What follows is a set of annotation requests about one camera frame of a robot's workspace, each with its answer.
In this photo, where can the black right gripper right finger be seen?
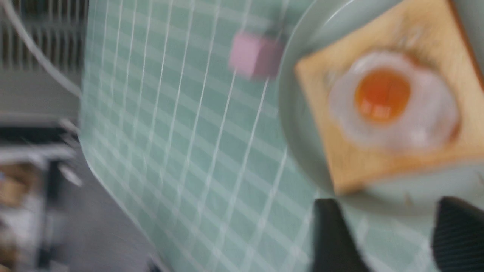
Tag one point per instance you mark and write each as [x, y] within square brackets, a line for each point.
[458, 236]

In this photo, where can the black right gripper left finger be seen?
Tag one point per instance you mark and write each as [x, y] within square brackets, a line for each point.
[333, 247]

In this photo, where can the fried egg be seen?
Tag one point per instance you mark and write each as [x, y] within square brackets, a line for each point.
[386, 100]

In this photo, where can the toast slice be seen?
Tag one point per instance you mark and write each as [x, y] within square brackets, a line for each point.
[431, 34]

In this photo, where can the green checkered tablecloth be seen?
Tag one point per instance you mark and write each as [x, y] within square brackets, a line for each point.
[193, 152]

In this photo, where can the pink foam cube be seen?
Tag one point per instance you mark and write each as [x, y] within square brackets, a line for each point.
[254, 56]

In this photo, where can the pale green empty plate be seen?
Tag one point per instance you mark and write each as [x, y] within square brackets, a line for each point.
[406, 196]

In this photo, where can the grey background equipment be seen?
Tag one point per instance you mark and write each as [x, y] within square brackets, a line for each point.
[42, 53]

